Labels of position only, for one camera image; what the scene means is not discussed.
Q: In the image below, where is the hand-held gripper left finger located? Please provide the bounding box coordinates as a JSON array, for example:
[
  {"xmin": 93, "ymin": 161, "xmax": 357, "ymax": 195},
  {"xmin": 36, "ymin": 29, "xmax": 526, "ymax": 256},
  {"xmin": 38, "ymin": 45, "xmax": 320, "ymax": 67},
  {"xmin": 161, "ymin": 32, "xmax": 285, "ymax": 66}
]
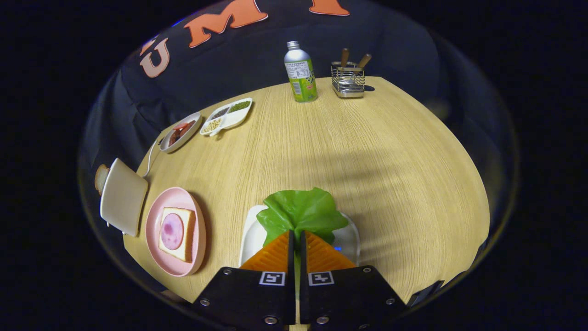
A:
[{"xmin": 192, "ymin": 230, "xmax": 297, "ymax": 331}]

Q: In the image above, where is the pink ham slice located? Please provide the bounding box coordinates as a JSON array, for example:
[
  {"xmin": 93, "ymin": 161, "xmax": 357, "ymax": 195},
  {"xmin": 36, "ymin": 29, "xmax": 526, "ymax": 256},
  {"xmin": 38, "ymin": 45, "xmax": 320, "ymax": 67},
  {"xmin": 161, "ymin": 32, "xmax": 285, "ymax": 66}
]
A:
[{"xmin": 161, "ymin": 213, "xmax": 184, "ymax": 251}]

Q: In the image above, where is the white bread slice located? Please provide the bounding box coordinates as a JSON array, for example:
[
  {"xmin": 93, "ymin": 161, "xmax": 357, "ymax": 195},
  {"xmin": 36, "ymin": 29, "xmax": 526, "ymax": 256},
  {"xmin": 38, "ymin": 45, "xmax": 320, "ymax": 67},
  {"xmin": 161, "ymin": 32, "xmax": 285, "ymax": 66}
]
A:
[{"xmin": 158, "ymin": 207, "xmax": 197, "ymax": 263}]

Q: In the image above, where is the white toaster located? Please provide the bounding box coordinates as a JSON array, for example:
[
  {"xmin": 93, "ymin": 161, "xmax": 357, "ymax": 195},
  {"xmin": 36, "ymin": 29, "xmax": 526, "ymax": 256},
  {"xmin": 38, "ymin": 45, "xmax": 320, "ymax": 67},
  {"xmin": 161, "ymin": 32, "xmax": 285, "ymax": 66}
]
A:
[{"xmin": 100, "ymin": 158, "xmax": 149, "ymax": 238}]

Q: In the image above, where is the black backdrop cloth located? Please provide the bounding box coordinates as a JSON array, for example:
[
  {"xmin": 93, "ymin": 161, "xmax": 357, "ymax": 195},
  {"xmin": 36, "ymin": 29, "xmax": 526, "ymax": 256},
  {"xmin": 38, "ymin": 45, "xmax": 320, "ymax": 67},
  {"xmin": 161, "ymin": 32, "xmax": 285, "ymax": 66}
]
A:
[{"xmin": 80, "ymin": 0, "xmax": 464, "ymax": 184}]

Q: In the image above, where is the green lettuce leaf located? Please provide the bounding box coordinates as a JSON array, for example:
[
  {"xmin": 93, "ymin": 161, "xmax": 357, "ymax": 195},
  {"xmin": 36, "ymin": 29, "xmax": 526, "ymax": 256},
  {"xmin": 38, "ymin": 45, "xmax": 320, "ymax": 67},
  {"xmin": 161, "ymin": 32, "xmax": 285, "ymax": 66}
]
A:
[{"xmin": 256, "ymin": 187, "xmax": 350, "ymax": 244}]

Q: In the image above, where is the white rectangular plate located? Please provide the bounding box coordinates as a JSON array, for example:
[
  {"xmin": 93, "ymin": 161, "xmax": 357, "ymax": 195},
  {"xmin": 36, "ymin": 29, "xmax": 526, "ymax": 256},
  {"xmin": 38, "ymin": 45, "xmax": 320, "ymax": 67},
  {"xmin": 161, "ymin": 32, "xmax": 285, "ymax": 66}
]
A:
[{"xmin": 239, "ymin": 205, "xmax": 361, "ymax": 267}]

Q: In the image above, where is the metal wire utensil holder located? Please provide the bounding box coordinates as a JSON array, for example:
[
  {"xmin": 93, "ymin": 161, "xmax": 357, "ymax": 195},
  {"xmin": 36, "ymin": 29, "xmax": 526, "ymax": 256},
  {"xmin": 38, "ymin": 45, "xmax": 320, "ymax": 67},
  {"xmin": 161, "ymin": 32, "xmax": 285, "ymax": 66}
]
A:
[{"xmin": 331, "ymin": 61, "xmax": 366, "ymax": 98}]

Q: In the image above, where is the pink plate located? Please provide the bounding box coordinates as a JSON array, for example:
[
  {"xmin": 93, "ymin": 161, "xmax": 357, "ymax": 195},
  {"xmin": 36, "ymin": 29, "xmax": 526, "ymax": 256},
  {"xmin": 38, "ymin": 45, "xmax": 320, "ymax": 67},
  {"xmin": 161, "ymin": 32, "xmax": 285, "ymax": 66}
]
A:
[{"xmin": 145, "ymin": 187, "xmax": 207, "ymax": 277}]

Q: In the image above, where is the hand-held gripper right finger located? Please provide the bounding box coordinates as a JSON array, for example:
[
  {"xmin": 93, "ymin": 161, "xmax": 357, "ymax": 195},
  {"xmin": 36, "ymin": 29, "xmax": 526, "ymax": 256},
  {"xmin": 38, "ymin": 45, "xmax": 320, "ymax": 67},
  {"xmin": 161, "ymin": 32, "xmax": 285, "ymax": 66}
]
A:
[{"xmin": 300, "ymin": 230, "xmax": 407, "ymax": 331}]

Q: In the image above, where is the white toaster cable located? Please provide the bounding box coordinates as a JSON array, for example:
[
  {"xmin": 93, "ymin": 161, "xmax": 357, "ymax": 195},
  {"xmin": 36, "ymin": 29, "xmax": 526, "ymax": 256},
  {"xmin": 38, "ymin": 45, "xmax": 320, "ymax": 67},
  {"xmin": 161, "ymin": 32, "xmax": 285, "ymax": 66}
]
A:
[{"xmin": 142, "ymin": 138, "xmax": 161, "ymax": 178}]

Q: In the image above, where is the toasted bread slice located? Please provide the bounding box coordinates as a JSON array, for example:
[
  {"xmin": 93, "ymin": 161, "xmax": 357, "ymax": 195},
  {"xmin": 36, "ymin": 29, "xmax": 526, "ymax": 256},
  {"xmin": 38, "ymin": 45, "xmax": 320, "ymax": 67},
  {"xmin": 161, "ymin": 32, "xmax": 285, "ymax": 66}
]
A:
[{"xmin": 95, "ymin": 164, "xmax": 111, "ymax": 196}]

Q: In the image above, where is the round white plate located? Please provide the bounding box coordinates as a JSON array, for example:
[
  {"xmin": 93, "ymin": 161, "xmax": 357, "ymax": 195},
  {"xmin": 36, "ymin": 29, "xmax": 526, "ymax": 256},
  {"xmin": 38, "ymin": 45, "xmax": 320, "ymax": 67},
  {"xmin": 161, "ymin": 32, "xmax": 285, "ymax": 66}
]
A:
[{"xmin": 159, "ymin": 112, "xmax": 203, "ymax": 154}]

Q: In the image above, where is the divided white dish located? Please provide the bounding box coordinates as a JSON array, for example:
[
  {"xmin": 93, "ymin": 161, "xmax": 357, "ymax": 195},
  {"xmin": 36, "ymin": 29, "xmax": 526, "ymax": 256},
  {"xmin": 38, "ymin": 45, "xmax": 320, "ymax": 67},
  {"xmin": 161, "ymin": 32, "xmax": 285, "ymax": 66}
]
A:
[{"xmin": 200, "ymin": 97, "xmax": 253, "ymax": 137}]

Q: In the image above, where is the green drink bottle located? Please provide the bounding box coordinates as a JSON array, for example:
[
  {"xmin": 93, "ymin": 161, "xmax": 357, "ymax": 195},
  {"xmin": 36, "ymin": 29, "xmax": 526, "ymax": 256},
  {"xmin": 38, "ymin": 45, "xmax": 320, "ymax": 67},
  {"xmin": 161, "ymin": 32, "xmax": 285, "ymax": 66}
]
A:
[{"xmin": 284, "ymin": 41, "xmax": 318, "ymax": 103}]

